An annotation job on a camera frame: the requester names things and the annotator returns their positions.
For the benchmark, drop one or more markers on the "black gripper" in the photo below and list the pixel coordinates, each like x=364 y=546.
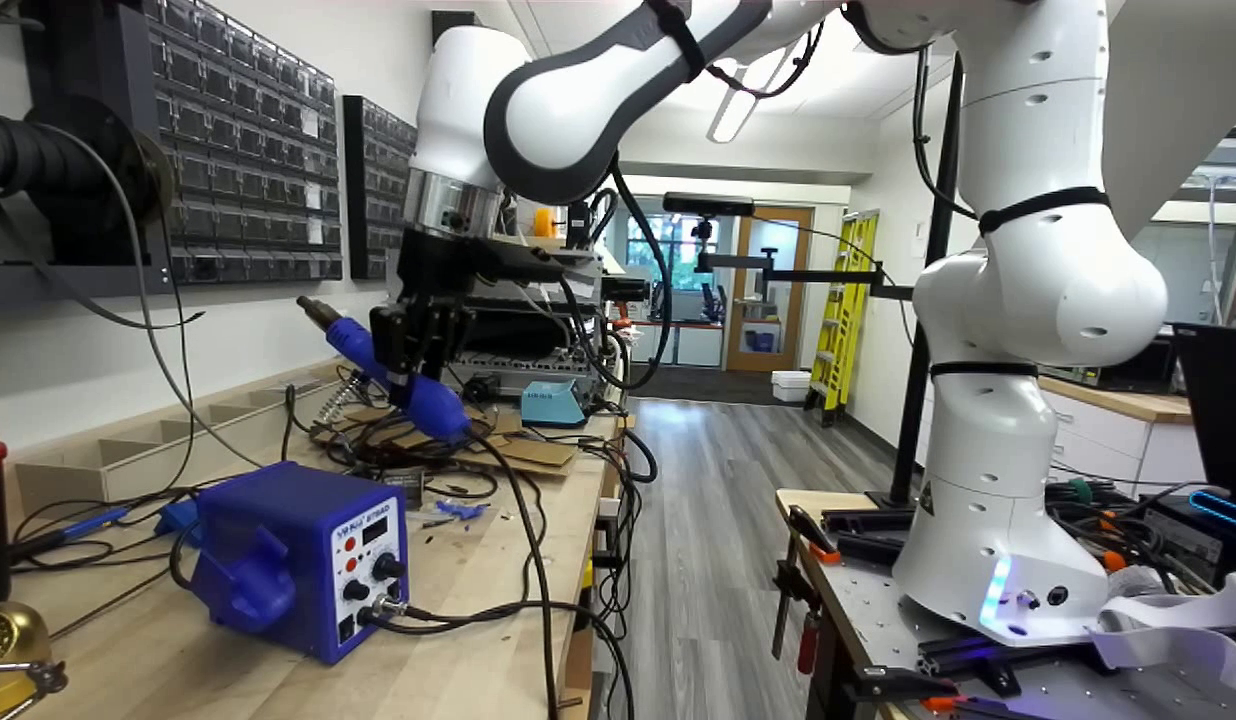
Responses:
x=440 y=269

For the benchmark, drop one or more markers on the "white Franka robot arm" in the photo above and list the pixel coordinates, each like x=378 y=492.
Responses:
x=1041 y=265

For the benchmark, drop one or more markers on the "metal robot base table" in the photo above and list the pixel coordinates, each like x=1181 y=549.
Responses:
x=899 y=627

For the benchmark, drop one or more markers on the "blue soldering station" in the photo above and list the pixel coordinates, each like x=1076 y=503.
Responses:
x=301 y=563

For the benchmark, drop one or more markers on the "grey bench instrument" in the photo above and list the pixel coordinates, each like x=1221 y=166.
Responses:
x=551 y=342

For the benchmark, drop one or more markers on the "teal plastic box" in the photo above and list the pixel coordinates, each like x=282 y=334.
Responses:
x=553 y=403

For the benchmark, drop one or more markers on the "small dark parts drawer cabinet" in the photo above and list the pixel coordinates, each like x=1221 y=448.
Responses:
x=378 y=186

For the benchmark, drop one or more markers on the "large dark parts drawer cabinet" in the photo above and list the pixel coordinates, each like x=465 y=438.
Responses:
x=229 y=135

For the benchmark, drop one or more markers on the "wooden door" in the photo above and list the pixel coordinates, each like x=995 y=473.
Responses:
x=770 y=300

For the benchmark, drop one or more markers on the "white floor bin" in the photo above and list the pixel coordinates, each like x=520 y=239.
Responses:
x=791 y=384

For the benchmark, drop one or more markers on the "ceiling light panel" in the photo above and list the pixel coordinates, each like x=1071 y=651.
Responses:
x=743 y=107

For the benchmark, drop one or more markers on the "yellow ladder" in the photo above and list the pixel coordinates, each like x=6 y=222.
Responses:
x=844 y=307

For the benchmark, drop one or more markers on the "small wooden block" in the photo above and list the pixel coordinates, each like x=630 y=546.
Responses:
x=831 y=503

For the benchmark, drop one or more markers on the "black bar clamp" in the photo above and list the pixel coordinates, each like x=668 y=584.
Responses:
x=798 y=584

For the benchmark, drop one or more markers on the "white cabinet wooden top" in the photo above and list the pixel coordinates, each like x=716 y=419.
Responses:
x=1121 y=426

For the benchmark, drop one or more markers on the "black monitor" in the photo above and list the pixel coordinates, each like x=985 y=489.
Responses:
x=1221 y=414

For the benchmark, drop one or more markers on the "white crumpled cloth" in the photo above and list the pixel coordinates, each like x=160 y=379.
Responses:
x=1179 y=627

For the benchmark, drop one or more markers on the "blue electronics box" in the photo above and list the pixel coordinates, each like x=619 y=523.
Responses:
x=1208 y=533

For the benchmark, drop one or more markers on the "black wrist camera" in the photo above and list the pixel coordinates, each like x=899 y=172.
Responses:
x=520 y=263

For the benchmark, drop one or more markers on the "black camera stand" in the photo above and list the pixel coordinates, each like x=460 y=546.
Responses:
x=922 y=361

